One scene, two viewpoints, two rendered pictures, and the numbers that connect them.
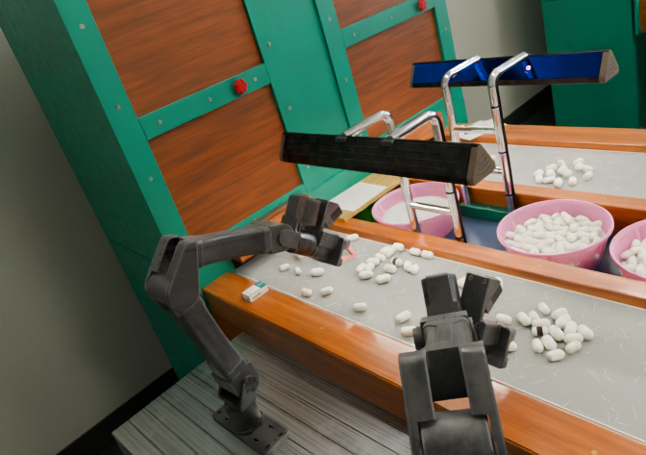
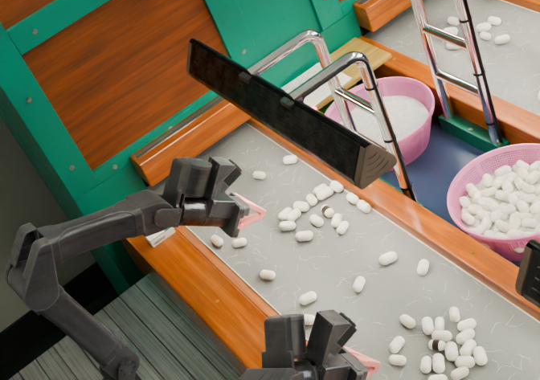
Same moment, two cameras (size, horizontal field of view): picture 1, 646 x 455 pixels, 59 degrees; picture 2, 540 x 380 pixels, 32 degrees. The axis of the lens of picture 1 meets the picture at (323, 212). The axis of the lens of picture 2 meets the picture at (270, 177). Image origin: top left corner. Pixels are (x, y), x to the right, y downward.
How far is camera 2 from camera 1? 0.75 m
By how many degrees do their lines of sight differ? 19
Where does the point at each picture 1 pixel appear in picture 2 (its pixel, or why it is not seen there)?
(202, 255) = (60, 253)
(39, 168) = not seen: outside the picture
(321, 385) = (215, 361)
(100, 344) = (10, 233)
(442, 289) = (278, 336)
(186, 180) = (76, 92)
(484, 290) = (327, 336)
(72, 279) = not seen: outside the picture
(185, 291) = (42, 292)
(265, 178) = (183, 74)
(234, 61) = not seen: outside the picture
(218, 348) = (88, 336)
